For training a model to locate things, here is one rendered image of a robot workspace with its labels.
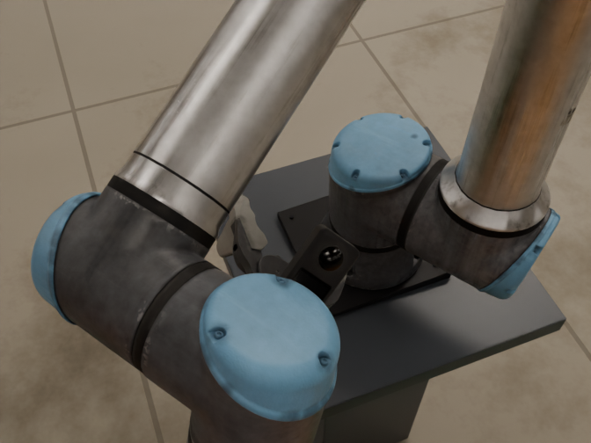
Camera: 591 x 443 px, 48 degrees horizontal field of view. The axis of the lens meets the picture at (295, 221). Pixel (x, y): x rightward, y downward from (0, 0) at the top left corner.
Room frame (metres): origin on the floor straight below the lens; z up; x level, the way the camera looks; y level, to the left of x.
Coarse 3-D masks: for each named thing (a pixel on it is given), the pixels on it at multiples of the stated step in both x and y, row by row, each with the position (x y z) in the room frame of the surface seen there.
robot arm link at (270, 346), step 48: (192, 288) 0.24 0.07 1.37; (240, 288) 0.23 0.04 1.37; (288, 288) 0.24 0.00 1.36; (192, 336) 0.20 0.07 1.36; (240, 336) 0.19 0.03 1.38; (288, 336) 0.20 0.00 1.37; (336, 336) 0.21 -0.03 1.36; (192, 384) 0.18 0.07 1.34; (240, 384) 0.17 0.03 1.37; (288, 384) 0.17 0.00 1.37; (192, 432) 0.17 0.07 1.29; (240, 432) 0.15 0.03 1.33; (288, 432) 0.16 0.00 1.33
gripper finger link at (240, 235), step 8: (232, 224) 0.43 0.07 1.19; (240, 224) 0.42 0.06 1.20; (232, 232) 0.42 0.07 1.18; (240, 232) 0.41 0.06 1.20; (240, 240) 0.40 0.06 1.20; (232, 248) 0.40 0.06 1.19; (240, 248) 0.39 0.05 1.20; (248, 248) 0.39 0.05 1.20; (240, 256) 0.38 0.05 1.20; (248, 256) 0.38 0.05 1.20; (256, 256) 0.39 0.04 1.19; (240, 264) 0.38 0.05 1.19; (248, 264) 0.37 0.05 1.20; (256, 264) 0.38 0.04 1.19; (248, 272) 0.37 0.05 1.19; (256, 272) 0.36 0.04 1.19
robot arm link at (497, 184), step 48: (528, 0) 0.58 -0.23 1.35; (576, 0) 0.56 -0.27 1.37; (528, 48) 0.57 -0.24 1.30; (576, 48) 0.56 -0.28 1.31; (480, 96) 0.61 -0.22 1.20; (528, 96) 0.56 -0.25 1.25; (576, 96) 0.57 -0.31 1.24; (480, 144) 0.58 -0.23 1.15; (528, 144) 0.55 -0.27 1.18; (432, 192) 0.62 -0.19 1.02; (480, 192) 0.56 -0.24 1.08; (528, 192) 0.55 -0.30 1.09; (432, 240) 0.57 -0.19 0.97; (480, 240) 0.53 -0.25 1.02; (528, 240) 0.54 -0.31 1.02; (480, 288) 0.52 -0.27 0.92
